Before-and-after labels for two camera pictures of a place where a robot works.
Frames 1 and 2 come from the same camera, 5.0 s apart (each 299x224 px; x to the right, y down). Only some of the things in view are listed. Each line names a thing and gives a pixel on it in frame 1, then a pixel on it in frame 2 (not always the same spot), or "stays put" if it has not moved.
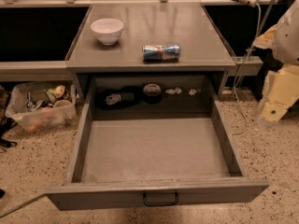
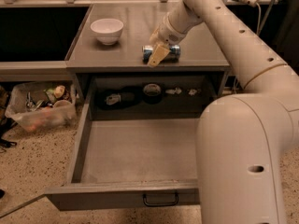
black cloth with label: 121,98 stays put
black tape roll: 151,92 stays put
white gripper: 288,37 → 168,35
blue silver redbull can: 161,52 stays put
